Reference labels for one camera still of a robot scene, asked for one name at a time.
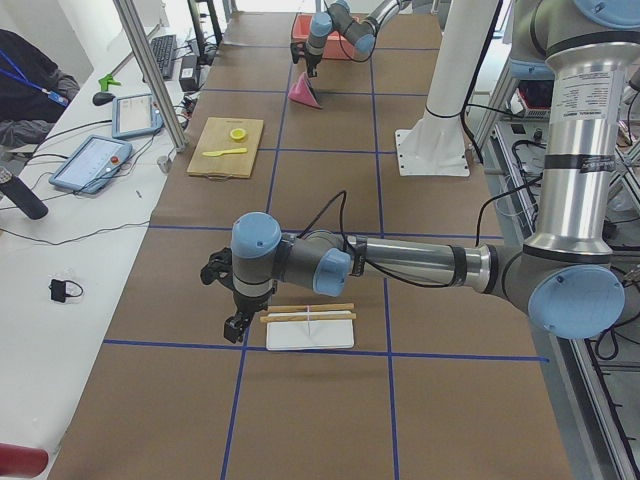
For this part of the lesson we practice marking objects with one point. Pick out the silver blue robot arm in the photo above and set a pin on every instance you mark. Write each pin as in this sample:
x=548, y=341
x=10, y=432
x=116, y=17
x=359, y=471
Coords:
x=560, y=276
x=362, y=35

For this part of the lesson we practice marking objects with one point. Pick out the yellow plastic knife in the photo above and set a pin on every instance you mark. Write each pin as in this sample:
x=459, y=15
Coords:
x=219, y=153

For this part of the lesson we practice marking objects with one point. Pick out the near teach pendant tablet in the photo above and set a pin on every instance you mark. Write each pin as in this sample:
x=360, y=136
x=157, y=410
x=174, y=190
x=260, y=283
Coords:
x=92, y=165

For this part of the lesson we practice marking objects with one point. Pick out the pink grey cloth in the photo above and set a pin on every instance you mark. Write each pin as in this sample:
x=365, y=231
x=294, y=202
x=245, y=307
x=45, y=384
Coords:
x=302, y=92

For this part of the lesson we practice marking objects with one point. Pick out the green plastic clamp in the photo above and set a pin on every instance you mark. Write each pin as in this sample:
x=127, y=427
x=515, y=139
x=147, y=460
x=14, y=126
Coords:
x=107, y=81

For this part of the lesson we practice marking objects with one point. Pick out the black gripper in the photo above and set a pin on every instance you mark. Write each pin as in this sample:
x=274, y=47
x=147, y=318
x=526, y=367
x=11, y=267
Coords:
x=313, y=59
x=248, y=302

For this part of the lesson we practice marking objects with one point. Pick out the pink plastic bin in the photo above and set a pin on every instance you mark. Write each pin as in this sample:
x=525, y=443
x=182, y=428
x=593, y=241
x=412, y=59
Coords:
x=336, y=47

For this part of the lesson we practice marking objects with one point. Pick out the teach pendant tablet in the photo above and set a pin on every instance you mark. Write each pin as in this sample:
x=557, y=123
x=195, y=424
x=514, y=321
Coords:
x=134, y=116
x=92, y=165

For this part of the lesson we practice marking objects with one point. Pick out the white rack tray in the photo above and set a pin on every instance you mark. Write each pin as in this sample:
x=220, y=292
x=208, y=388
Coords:
x=310, y=335

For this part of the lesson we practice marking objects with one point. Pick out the black power adapter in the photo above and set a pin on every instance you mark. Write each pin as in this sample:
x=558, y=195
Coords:
x=189, y=74

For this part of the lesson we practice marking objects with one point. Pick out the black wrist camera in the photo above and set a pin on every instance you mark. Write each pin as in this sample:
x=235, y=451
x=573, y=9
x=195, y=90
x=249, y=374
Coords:
x=298, y=51
x=218, y=269

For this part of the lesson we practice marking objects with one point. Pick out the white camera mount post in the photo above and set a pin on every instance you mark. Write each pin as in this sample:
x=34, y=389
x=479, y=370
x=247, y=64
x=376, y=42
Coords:
x=435, y=145

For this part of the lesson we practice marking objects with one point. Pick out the seated person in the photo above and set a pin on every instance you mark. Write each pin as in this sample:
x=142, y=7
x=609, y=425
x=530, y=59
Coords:
x=34, y=92

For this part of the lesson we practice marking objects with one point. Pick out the far teach pendant tablet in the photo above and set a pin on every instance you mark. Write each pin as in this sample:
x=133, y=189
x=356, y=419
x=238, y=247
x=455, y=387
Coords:
x=134, y=116

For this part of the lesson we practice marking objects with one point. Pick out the black keyboard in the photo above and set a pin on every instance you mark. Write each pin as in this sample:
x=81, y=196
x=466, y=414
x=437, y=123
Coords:
x=163, y=49

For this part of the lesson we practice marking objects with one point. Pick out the wooden rack bar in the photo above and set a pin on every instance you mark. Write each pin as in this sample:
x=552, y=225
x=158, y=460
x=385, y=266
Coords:
x=311, y=308
x=308, y=317

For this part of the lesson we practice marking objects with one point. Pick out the bamboo cutting board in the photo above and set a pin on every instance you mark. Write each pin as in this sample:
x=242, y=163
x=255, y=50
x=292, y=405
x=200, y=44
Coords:
x=215, y=136

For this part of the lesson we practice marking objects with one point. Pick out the small black device with cord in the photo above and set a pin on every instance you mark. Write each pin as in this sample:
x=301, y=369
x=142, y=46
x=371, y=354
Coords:
x=62, y=290

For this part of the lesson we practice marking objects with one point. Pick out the aluminium frame post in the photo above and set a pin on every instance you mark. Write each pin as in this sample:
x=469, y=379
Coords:
x=141, y=49

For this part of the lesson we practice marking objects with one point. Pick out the black computer mouse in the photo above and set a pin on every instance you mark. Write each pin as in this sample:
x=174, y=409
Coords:
x=102, y=98

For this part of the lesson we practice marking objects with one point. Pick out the red cylinder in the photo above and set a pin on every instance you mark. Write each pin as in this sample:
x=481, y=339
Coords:
x=22, y=462

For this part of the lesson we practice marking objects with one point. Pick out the black water bottle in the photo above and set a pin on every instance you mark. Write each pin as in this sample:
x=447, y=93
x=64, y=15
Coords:
x=22, y=196

